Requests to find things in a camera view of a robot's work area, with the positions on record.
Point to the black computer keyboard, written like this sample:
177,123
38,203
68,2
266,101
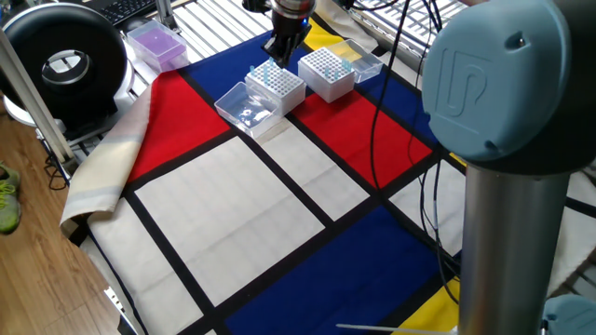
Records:
125,8

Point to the grey green sneaker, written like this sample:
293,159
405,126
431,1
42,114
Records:
9,209

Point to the Mondrian pattern tablecloth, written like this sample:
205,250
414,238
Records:
233,218

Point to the aluminium frame post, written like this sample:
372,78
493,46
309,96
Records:
165,11
33,100

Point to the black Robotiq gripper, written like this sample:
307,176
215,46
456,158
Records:
289,30

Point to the white corner bracket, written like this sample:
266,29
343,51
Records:
114,302

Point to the white pipette tip holder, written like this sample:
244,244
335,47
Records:
313,84
292,100

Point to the clear plastic holder lid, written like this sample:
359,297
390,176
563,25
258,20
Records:
247,114
370,70

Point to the black round knob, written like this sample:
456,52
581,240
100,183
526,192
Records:
253,4

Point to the clear box purple insert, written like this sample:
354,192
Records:
158,46

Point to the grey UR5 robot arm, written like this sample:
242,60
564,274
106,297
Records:
512,232

